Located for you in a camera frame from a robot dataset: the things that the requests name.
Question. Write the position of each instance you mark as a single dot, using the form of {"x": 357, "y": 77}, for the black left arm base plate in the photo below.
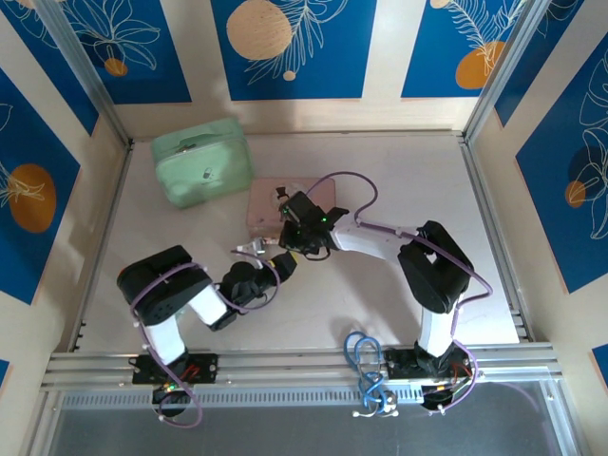
{"x": 204, "y": 368}

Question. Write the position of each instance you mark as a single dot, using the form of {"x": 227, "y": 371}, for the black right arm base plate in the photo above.
{"x": 399, "y": 366}

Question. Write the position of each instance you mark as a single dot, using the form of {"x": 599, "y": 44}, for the pink tin box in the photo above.
{"x": 261, "y": 209}

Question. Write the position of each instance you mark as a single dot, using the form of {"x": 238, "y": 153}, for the aluminium table side rail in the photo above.
{"x": 102, "y": 247}
{"x": 494, "y": 237}

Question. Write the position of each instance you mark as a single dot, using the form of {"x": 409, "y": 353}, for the aluminium frame post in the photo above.
{"x": 508, "y": 62}
{"x": 81, "y": 62}

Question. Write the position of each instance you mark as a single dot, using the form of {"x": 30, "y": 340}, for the aluminium frame cross rail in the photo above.
{"x": 294, "y": 363}

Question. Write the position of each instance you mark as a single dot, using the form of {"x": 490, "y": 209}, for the mint green zipper pouch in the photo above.
{"x": 202, "y": 164}

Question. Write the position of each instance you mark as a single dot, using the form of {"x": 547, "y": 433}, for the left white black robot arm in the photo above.
{"x": 164, "y": 337}

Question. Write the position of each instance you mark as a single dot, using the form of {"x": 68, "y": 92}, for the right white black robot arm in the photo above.
{"x": 361, "y": 240}

